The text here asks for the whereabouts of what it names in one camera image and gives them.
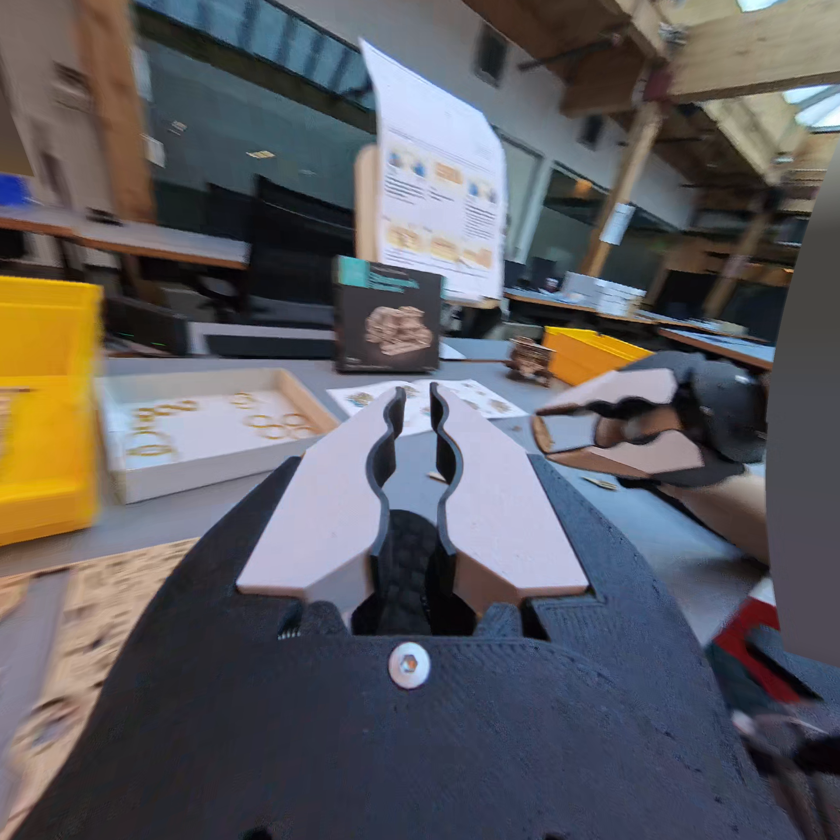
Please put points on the person's right forearm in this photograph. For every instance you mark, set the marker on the person's right forearm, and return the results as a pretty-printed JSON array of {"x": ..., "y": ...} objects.
[{"x": 722, "y": 518}]

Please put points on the long background workbench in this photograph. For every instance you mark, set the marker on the long background workbench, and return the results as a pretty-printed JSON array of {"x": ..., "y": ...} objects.
[{"x": 131, "y": 239}]

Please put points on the open instruction booklet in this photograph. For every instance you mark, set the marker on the open instruction booklet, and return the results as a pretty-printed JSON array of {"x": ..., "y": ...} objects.
[{"x": 485, "y": 397}]

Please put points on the black model kit box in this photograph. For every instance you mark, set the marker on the black model kit box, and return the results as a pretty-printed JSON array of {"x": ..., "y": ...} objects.
[{"x": 387, "y": 321}]

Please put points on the assembled wooden model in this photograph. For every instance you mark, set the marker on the assembled wooden model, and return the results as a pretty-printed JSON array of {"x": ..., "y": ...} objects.
[{"x": 530, "y": 359}]

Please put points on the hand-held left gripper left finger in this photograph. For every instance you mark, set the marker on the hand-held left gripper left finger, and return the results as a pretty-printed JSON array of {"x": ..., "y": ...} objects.
[{"x": 308, "y": 525}]

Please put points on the wooden post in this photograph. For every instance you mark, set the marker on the wooden post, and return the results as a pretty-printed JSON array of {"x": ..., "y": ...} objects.
[{"x": 623, "y": 184}]

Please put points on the yellow storage bin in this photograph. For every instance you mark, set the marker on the yellow storage bin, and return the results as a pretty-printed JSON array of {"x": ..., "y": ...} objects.
[
  {"x": 590, "y": 351},
  {"x": 46, "y": 420}
]

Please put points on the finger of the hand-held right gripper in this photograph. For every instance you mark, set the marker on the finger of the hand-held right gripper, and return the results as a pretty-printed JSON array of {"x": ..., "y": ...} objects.
[
  {"x": 649, "y": 456},
  {"x": 623, "y": 390}
]

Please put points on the laser-cut wooden puzzle sheet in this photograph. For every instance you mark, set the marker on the laser-cut wooden puzzle sheet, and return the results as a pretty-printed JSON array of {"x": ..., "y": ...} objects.
[{"x": 124, "y": 590}]

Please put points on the dark monitor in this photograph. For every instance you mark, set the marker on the dark monitor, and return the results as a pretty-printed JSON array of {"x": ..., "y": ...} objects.
[{"x": 295, "y": 236}]

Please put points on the wooden sheet stand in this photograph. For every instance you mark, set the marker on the wooden sheet stand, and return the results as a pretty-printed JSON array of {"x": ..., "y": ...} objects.
[{"x": 365, "y": 197}]

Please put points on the blue bin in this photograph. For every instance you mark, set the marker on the blue bin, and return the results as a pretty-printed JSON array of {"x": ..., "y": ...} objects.
[{"x": 13, "y": 190}]

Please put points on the printed instruction sheet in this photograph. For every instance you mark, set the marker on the printed instruction sheet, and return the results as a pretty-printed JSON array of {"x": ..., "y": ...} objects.
[{"x": 439, "y": 118}]

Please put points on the grey desk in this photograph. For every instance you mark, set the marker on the grey desk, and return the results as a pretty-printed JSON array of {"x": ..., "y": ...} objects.
[{"x": 216, "y": 512}]

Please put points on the white tray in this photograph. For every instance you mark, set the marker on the white tray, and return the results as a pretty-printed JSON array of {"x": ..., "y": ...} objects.
[{"x": 210, "y": 439}]

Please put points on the stack of white boxes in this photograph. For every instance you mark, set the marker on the stack of white boxes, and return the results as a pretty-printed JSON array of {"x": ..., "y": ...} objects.
[{"x": 604, "y": 292}]

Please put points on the pile of tan rubber bands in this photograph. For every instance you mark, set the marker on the pile of tan rubber bands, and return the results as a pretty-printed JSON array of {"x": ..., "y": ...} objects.
[{"x": 152, "y": 449}]

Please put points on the black desktop device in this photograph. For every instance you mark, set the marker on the black desktop device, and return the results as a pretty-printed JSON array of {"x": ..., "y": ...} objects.
[{"x": 148, "y": 325}]

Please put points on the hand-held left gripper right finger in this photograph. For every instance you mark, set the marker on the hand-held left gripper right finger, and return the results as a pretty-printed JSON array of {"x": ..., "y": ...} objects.
[{"x": 512, "y": 525}]

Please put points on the red and black object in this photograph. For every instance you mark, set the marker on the red and black object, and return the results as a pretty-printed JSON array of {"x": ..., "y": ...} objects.
[{"x": 741, "y": 640}]

